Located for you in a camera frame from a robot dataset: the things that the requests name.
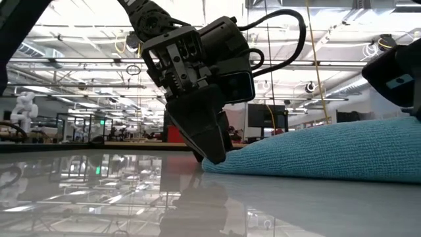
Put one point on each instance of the light blue microfibre towel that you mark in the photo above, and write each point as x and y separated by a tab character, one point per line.
312	154

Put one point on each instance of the black framed glass enclosure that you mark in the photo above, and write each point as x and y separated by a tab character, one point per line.
80	128

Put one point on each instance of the ceiling light strip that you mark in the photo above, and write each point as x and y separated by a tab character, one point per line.
82	61

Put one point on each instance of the red cabinet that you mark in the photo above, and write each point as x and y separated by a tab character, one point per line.
175	135

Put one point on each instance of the black table frame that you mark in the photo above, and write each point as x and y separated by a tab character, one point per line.
98	146

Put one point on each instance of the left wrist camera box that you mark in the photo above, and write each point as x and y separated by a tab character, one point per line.
240	87

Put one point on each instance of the dark curtain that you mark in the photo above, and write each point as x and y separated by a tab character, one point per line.
352	116

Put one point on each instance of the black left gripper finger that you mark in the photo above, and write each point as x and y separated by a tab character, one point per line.
228	135
200	125

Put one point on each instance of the white robot figure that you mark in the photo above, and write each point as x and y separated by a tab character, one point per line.
23	110

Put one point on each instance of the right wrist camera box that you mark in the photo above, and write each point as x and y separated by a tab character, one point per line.
385	75

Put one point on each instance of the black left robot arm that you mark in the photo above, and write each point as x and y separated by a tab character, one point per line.
148	19

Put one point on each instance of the black monitor screen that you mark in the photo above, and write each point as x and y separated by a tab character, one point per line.
267	116

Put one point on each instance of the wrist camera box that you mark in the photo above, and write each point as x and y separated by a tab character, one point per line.
385	75
240	87

